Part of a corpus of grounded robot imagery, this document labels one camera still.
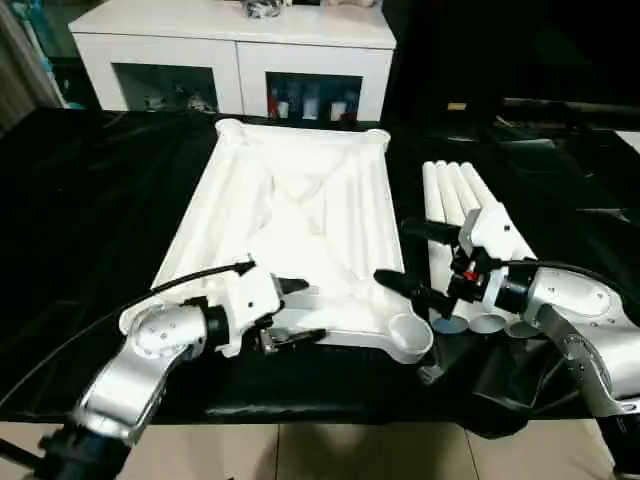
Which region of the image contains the white plastic table leg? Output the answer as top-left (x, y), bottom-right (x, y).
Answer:
top-left (447, 160), bottom-right (540, 339)
top-left (422, 160), bottom-right (472, 335)
top-left (433, 160), bottom-right (504, 334)
top-left (459, 160), bottom-right (534, 264)

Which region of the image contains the white plastic table top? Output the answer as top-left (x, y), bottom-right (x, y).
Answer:
top-left (119, 117), bottom-right (434, 365)

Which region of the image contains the black work mat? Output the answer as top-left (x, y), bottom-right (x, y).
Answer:
top-left (0, 107), bottom-right (640, 441)

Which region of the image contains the flat white board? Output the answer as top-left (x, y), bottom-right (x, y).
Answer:
top-left (615, 130), bottom-right (640, 156)

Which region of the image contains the white sideboard cabinet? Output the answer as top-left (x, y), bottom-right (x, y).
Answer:
top-left (68, 4), bottom-right (397, 122)

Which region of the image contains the light blue plastic rack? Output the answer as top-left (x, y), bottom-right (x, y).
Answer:
top-left (27, 19), bottom-right (101, 112)

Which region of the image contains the beige curtain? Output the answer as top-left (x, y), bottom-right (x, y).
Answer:
top-left (0, 0), bottom-right (66, 134)

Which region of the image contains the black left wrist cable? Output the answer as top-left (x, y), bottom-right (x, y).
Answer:
top-left (0, 257), bottom-right (256, 401)

